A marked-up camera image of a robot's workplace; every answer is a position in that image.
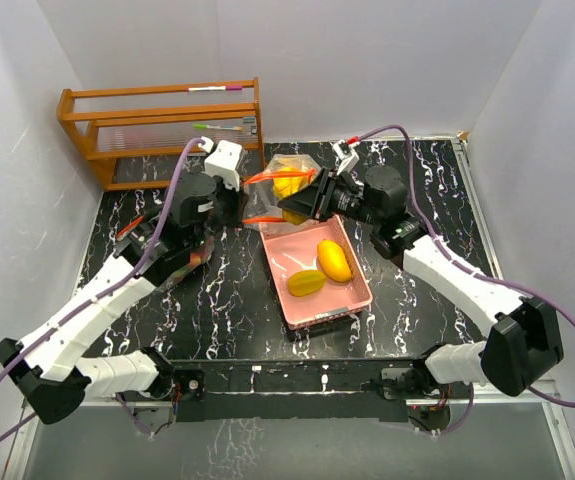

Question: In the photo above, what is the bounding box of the pink plastic basket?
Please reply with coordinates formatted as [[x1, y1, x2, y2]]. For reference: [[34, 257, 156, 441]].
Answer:
[[261, 216, 373, 331]]

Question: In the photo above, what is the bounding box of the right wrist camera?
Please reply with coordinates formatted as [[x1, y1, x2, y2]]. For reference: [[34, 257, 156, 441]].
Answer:
[[332, 136, 359, 176]]

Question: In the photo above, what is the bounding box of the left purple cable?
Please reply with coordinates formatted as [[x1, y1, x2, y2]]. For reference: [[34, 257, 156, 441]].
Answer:
[[0, 137, 213, 453]]

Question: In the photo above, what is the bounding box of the yellow banana bunch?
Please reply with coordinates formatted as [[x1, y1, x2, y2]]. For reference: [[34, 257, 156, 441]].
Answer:
[[273, 167, 309, 225]]

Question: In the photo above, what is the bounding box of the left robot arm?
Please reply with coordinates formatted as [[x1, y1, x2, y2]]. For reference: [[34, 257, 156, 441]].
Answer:
[[0, 172, 248, 424]]

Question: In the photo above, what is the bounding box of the yellow mango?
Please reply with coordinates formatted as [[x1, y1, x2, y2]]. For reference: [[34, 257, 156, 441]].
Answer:
[[317, 239, 353, 283]]

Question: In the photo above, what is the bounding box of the pink white marker pen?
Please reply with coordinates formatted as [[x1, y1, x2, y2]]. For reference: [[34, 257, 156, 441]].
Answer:
[[187, 84, 244, 93]]

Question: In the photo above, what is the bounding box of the clear zip bag orange zipper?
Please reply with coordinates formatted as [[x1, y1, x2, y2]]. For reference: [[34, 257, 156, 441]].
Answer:
[[114, 215, 214, 291]]

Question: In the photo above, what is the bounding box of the yellow starfruit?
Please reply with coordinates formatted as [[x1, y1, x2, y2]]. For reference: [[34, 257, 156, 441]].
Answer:
[[287, 269, 327, 297]]

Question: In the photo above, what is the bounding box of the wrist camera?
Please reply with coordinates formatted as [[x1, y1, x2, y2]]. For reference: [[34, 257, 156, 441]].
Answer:
[[199, 137, 246, 192], [332, 136, 359, 176]]

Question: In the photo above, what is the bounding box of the black base bar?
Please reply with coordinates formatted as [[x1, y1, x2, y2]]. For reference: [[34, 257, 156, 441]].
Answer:
[[169, 357, 448, 425]]

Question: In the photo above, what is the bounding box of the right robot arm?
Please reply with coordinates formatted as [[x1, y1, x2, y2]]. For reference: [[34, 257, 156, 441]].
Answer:
[[278, 166, 564, 397]]

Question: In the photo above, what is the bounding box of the green marker pen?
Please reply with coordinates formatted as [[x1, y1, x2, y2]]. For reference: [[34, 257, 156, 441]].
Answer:
[[192, 123, 243, 132]]

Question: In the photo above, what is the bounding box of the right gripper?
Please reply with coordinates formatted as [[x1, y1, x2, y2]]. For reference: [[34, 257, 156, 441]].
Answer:
[[278, 167, 381, 228]]

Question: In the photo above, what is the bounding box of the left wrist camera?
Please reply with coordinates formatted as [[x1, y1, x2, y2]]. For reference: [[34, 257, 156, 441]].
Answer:
[[199, 137, 246, 192]]

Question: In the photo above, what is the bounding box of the wooden shelf rack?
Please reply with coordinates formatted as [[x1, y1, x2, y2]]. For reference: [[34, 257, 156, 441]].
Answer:
[[56, 77, 266, 191]]

